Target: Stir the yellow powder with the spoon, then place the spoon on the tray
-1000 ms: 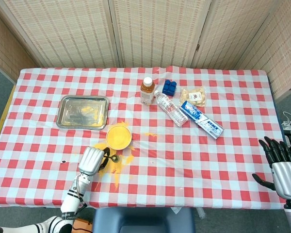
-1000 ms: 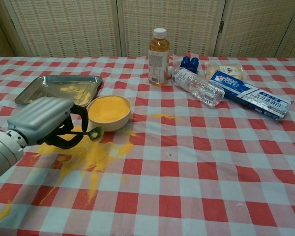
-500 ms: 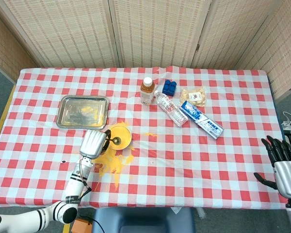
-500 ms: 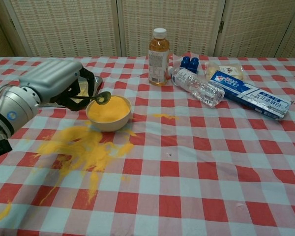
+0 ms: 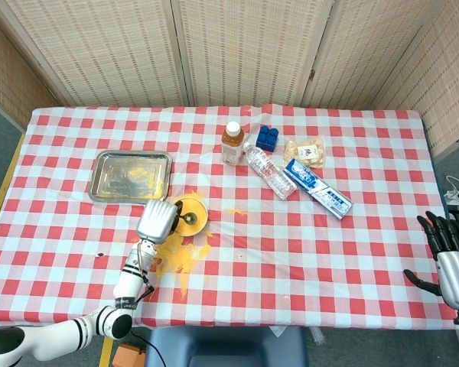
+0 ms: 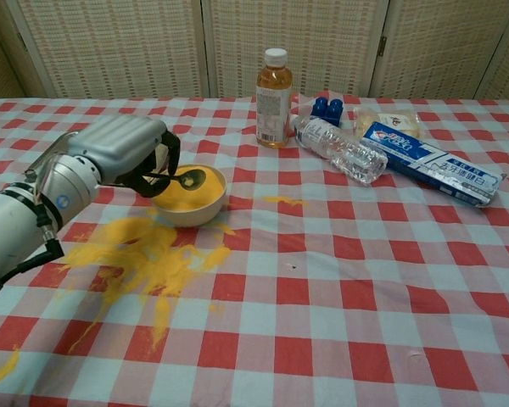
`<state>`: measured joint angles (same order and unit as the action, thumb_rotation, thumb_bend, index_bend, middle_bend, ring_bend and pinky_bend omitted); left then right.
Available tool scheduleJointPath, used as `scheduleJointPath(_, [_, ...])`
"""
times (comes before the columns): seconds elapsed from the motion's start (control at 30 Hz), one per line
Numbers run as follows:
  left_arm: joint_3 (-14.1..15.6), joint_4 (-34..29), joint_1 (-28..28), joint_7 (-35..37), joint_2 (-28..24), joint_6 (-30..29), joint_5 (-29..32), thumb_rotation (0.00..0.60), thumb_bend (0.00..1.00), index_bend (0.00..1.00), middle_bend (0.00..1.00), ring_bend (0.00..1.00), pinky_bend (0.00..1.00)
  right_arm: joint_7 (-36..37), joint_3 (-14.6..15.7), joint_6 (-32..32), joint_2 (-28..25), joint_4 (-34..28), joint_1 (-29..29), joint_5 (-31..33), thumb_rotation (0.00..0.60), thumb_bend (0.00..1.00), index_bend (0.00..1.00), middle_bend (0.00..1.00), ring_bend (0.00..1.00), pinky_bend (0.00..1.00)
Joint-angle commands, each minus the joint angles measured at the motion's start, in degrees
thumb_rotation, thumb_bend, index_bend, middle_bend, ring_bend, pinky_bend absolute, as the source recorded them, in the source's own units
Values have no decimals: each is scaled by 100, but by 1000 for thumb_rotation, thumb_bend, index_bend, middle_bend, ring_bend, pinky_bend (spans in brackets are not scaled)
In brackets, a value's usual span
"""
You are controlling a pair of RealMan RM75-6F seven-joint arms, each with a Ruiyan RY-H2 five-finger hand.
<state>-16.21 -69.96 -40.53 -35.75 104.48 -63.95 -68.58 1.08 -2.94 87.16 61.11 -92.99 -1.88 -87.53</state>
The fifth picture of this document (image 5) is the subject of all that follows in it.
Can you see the red white checkered tablecloth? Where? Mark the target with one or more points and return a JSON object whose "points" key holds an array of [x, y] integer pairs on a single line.
{"points": [[290, 260]]}

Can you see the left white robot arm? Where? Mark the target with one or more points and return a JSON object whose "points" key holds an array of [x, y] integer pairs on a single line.
{"points": [[130, 279]]}

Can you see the spilled yellow powder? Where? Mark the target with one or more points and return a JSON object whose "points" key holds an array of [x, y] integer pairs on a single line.
{"points": [[180, 256]]}

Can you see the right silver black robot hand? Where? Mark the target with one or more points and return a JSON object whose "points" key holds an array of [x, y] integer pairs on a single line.
{"points": [[457, 275]]}

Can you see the blue white toothpaste box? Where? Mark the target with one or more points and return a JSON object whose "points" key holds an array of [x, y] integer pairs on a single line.
{"points": [[317, 189]]}

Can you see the amber tea bottle white cap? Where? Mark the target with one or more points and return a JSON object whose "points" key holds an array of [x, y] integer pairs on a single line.
{"points": [[232, 149]]}

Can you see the clear plastic water bottle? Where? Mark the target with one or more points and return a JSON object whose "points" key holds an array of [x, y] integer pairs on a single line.
{"points": [[269, 172]]}

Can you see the beige bamboo folding screen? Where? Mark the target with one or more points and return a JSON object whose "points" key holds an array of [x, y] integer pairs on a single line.
{"points": [[99, 49]]}

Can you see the blue toy building block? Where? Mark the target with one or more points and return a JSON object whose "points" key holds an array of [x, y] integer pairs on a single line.
{"points": [[267, 139]]}

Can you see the clear snack packet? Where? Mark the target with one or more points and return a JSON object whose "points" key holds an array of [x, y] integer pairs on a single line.
{"points": [[305, 153]]}

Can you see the orange box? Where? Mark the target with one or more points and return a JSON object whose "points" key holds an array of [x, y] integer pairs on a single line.
{"points": [[126, 355]]}

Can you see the dark blue chair seat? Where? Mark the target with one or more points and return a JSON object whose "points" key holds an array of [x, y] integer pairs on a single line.
{"points": [[225, 348]]}

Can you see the off-white bowl of yellow powder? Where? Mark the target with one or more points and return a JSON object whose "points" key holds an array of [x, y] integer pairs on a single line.
{"points": [[199, 225]]}

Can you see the silver metal tray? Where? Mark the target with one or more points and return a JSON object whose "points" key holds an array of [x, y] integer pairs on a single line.
{"points": [[114, 172]]}

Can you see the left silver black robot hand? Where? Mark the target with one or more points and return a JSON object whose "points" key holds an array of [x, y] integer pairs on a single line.
{"points": [[157, 221]]}

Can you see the black metal spoon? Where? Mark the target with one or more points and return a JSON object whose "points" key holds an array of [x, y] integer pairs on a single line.
{"points": [[191, 218]]}

